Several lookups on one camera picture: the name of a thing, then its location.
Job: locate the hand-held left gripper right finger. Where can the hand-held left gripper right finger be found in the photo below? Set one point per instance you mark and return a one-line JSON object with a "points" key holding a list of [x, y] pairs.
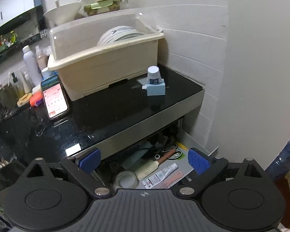
{"points": [[198, 160]]}

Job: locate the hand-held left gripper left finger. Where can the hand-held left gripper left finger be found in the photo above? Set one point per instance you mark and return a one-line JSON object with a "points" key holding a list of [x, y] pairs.
{"points": [[89, 160]]}

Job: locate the black drawer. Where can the black drawer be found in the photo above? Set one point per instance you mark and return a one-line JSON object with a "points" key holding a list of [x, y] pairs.
{"points": [[198, 145]]}

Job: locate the white label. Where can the white label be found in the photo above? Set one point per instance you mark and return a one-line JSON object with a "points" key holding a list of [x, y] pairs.
{"points": [[73, 149]]}

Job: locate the yellow ruler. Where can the yellow ruler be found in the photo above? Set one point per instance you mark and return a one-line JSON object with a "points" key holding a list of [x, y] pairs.
{"points": [[181, 146]]}

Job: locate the black white oval item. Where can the black white oval item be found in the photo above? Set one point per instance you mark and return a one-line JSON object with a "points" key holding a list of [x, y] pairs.
{"points": [[170, 147]]}

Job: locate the clear tape roll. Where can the clear tape roll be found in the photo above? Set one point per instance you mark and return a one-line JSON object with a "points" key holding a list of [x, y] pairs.
{"points": [[120, 177]]}

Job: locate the white ointment tube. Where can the white ointment tube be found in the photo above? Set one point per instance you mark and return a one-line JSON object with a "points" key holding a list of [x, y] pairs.
{"points": [[159, 176]]}

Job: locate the teal box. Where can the teal box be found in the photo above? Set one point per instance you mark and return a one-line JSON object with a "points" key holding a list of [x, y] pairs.
{"points": [[135, 158]]}

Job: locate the clear phone stand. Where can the clear phone stand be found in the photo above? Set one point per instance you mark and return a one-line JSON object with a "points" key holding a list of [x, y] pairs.
{"points": [[58, 122]]}

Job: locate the smartphone with pink screen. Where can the smartphone with pink screen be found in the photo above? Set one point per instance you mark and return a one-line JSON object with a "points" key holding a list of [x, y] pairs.
{"points": [[55, 96]]}

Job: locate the orange plastic item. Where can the orange plastic item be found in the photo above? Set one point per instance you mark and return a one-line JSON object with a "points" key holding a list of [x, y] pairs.
{"points": [[35, 99]]}

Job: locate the light blue box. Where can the light blue box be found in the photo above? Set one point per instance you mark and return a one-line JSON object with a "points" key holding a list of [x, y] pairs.
{"points": [[156, 89]]}

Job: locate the clear blue water bottle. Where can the clear blue water bottle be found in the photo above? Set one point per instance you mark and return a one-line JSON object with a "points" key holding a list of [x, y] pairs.
{"points": [[284, 154]]}

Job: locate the tan round item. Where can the tan round item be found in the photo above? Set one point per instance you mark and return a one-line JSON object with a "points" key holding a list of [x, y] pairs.
{"points": [[24, 99]]}

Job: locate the cream plastic dish rack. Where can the cream plastic dish rack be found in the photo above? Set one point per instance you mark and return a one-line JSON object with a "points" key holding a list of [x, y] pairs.
{"points": [[106, 67]]}

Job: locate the small white bottle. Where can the small white bottle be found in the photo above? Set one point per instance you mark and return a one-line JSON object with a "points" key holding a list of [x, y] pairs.
{"points": [[27, 83]]}

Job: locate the olive cup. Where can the olive cup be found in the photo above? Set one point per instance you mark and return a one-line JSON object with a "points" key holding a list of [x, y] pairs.
{"points": [[8, 96]]}

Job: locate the dark pump bottle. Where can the dark pump bottle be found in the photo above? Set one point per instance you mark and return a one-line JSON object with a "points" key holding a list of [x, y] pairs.
{"points": [[14, 78]]}

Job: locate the tall white bottle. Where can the tall white bottle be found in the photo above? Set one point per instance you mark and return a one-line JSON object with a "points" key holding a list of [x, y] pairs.
{"points": [[32, 65]]}

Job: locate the beige bottle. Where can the beige bottle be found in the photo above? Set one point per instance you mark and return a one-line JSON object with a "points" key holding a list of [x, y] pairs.
{"points": [[41, 58]]}

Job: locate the clear dish rack lid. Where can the clear dish rack lid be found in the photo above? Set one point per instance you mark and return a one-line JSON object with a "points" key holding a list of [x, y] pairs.
{"points": [[91, 36]]}

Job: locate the white blue-rimmed plate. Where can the white blue-rimmed plate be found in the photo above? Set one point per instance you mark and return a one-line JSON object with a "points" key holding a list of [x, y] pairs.
{"points": [[118, 35]]}

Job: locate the shelf of small bottles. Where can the shelf of small bottles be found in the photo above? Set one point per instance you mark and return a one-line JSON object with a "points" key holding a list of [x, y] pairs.
{"points": [[4, 42]]}

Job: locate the white bowl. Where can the white bowl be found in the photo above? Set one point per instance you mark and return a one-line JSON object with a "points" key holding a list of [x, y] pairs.
{"points": [[62, 13]]}

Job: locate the green food container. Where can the green food container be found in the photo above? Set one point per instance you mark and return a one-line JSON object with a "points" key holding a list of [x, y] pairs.
{"points": [[99, 6]]}

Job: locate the wall cabinet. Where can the wall cabinet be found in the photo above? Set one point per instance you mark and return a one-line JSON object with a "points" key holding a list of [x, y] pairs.
{"points": [[12, 4]]}

